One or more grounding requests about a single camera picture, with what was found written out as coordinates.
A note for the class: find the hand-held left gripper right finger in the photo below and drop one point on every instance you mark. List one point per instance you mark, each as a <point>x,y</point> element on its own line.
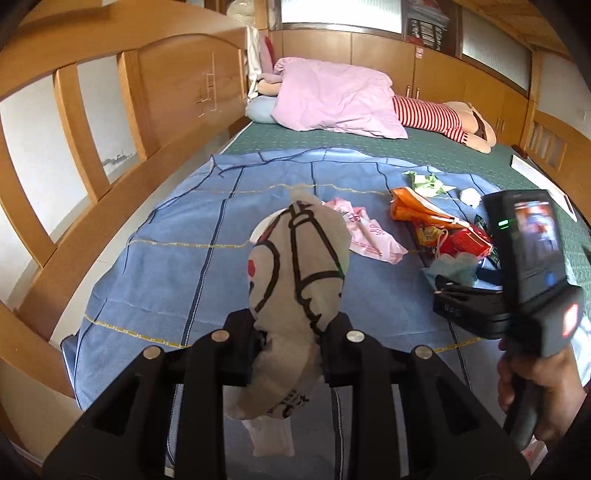
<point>337,351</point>

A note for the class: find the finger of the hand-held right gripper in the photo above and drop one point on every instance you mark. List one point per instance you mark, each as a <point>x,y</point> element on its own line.
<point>466,287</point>
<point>471,318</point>

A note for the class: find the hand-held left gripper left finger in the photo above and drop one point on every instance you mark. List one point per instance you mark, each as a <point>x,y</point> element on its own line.
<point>240,351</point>

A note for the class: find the teal face mask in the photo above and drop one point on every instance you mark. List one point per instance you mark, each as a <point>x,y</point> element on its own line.
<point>455,270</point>

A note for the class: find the white black-printed plastic bag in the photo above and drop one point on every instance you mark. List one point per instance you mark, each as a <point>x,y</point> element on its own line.
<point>295,277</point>

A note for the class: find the green paper crane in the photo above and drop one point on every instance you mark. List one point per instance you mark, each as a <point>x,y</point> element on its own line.
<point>422,183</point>

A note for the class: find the person's right hand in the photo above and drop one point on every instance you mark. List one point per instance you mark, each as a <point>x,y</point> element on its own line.
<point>554,392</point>

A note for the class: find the red snack packet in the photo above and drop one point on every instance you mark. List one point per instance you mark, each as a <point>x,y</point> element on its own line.
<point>466,240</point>

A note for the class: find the dark green packet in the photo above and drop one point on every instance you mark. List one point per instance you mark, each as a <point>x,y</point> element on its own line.
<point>485,226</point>

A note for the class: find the white crumpled tissue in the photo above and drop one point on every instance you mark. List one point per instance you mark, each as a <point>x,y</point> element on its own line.
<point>471,196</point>

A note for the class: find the orange snack packet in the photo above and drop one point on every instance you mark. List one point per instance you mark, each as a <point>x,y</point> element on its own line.
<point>415,207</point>

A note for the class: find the blue quilted cloth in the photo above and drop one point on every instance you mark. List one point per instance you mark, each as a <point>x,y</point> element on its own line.
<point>184,258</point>

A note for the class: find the pink plastic bag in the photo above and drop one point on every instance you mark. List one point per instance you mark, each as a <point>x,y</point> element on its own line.
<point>369,228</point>

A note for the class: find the plush doll in striped clothes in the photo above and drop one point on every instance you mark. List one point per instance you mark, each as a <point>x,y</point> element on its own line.
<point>443,120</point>

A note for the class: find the pink blanket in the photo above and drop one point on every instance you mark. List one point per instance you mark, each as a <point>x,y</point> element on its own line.
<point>332,94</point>

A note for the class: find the light blue pillow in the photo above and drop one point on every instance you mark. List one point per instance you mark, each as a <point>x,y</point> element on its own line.
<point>261,110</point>

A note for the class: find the row of books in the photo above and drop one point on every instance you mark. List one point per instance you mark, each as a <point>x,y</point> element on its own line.
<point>427,23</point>

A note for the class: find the wooden wall cabinets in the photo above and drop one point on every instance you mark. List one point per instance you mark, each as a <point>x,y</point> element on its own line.
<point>369,55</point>

